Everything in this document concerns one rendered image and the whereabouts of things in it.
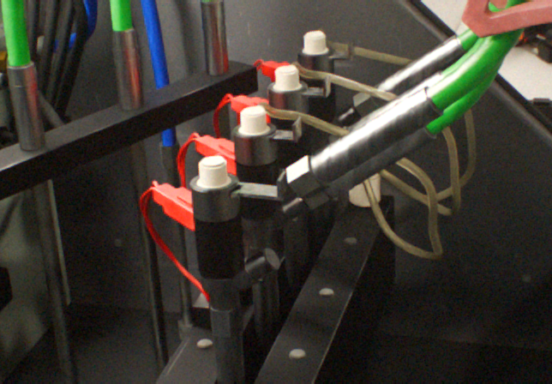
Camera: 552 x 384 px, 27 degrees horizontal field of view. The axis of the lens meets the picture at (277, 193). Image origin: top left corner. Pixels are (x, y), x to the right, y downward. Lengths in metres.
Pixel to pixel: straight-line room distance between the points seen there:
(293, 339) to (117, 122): 0.20
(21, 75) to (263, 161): 0.17
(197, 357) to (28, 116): 0.20
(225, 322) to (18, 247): 0.39
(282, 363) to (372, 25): 0.31
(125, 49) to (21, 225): 0.28
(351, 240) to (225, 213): 0.24
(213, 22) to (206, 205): 0.26
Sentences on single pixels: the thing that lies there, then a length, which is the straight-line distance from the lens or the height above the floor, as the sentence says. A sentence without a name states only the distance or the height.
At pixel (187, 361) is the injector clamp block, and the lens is 0.75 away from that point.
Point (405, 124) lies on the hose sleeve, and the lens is 0.60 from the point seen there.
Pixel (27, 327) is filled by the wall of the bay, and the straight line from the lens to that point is 1.07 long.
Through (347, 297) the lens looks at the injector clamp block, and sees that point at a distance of 0.81.
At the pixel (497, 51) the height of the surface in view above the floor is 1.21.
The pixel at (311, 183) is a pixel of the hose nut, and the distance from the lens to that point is 0.62.
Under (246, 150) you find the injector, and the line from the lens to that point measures 0.71.
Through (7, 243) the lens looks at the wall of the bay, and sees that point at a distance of 1.02.
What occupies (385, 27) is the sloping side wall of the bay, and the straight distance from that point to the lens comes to 0.92.
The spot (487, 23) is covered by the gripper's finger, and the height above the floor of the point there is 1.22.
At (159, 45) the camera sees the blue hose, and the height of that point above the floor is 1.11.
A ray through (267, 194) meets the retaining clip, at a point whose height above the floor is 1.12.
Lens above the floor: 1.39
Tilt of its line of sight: 25 degrees down
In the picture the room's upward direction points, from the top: 4 degrees counter-clockwise
